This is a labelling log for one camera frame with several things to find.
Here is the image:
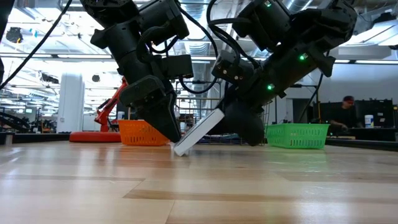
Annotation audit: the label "teal cable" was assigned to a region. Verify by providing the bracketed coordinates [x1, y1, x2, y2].
[198, 133, 243, 144]

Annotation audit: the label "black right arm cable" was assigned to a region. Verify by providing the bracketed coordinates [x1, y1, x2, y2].
[205, 0, 259, 94]

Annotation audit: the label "orange plastic basket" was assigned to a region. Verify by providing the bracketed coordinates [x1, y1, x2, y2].
[118, 119, 170, 146]

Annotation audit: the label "black ceiling camera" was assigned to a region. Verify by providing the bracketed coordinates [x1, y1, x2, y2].
[6, 27, 24, 44]

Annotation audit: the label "red desk lamp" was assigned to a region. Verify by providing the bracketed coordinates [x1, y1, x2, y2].
[68, 77, 129, 143]

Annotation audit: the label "silver ventilation duct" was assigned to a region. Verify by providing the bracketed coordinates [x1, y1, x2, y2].
[186, 42, 208, 83]

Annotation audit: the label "white box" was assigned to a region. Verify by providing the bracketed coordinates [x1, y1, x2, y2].
[173, 108, 225, 157]

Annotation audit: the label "white pillar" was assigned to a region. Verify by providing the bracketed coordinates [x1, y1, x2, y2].
[57, 72, 85, 134]

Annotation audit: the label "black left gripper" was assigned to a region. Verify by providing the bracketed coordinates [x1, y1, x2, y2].
[119, 75, 183, 143]

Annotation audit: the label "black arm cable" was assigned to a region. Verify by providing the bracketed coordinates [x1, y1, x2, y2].
[0, 0, 73, 91]
[205, 0, 259, 94]

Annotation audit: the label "black desk monitors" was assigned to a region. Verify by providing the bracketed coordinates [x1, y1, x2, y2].
[356, 99, 394, 128]

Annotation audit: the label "green plastic basket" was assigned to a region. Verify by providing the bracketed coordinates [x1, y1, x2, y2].
[266, 123, 330, 149]

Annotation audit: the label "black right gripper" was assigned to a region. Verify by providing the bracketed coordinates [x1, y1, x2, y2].
[207, 74, 290, 147]

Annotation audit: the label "metal wire basket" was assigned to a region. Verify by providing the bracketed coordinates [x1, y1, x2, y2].
[175, 96, 271, 144]

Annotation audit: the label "person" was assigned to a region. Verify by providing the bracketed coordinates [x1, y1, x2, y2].
[329, 95, 363, 131]

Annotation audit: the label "black aluminium table frame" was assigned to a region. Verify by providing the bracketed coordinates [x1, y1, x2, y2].
[0, 132, 398, 152]

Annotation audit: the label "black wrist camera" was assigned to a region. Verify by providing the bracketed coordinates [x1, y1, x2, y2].
[160, 54, 194, 80]
[211, 49, 256, 85]

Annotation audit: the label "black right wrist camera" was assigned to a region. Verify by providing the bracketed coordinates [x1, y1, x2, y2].
[211, 49, 256, 85]

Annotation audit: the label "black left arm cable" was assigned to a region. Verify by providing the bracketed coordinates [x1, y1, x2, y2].
[0, 0, 73, 91]

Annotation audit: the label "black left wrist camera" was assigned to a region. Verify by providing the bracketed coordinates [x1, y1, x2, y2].
[160, 54, 194, 80]

